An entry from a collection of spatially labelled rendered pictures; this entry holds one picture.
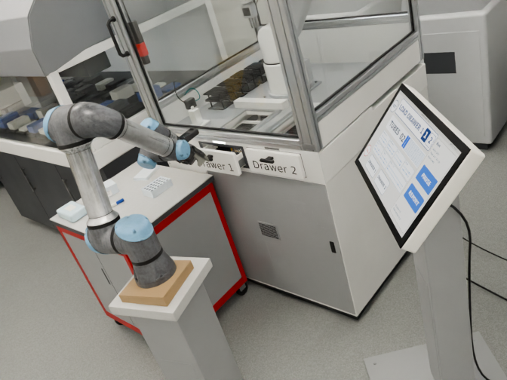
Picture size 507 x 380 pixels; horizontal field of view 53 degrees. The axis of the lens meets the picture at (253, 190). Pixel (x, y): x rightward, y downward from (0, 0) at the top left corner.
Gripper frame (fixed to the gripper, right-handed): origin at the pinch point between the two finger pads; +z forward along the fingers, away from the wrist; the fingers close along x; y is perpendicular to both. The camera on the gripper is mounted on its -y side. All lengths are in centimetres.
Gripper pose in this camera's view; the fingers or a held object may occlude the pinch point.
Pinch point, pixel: (204, 157)
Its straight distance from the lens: 229.1
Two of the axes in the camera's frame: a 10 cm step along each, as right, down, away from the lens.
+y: -3.5, 9.1, -2.0
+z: 5.7, 3.8, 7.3
